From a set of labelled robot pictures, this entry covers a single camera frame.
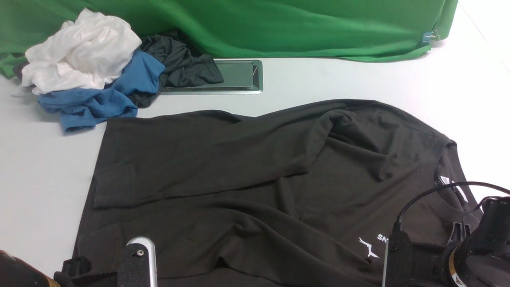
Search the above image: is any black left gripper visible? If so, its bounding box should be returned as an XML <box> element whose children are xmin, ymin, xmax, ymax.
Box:
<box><xmin>53</xmin><ymin>257</ymin><xmax>117</xmax><ymax>287</ymax></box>

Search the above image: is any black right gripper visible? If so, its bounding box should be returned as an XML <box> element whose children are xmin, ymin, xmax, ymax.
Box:
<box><xmin>408</xmin><ymin>223</ymin><xmax>471</xmax><ymax>287</ymax></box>

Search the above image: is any dark gray long-sleeve top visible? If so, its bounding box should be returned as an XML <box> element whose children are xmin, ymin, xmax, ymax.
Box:
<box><xmin>73</xmin><ymin>100</ymin><xmax>466</xmax><ymax>287</ymax></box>

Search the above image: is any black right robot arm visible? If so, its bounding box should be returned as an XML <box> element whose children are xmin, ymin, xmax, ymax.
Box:
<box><xmin>406</xmin><ymin>197</ymin><xmax>510</xmax><ymax>287</ymax></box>

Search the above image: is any blue crumpled garment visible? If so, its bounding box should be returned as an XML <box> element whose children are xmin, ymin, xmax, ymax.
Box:
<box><xmin>37</xmin><ymin>50</ymin><xmax>165</xmax><ymax>132</ymax></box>

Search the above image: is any white crumpled garment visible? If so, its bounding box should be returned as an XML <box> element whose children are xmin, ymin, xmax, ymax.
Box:
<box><xmin>21</xmin><ymin>9</ymin><xmax>142</xmax><ymax>95</ymax></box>

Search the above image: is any blue binder clip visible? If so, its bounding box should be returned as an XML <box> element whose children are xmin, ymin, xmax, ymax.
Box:
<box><xmin>421</xmin><ymin>29</ymin><xmax>441</xmax><ymax>45</ymax></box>

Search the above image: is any dark teal garment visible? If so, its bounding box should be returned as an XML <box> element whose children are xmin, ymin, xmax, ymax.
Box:
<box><xmin>128</xmin><ymin>31</ymin><xmax>224</xmax><ymax>108</ymax></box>

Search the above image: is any green backdrop cloth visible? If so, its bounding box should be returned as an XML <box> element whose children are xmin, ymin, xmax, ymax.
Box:
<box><xmin>0</xmin><ymin>0</ymin><xmax>458</xmax><ymax>78</ymax></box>

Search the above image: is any right wrist camera silver-edged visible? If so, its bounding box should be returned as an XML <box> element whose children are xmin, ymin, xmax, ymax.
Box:
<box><xmin>382</xmin><ymin>230</ymin><xmax>413</xmax><ymax>287</ymax></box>

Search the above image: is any black right camera cable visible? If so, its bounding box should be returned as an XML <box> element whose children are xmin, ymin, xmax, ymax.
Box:
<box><xmin>392</xmin><ymin>181</ymin><xmax>510</xmax><ymax>236</ymax></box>

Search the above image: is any silver table cable hatch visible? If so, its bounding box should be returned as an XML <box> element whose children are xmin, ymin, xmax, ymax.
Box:
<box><xmin>161</xmin><ymin>59</ymin><xmax>263</xmax><ymax>96</ymax></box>

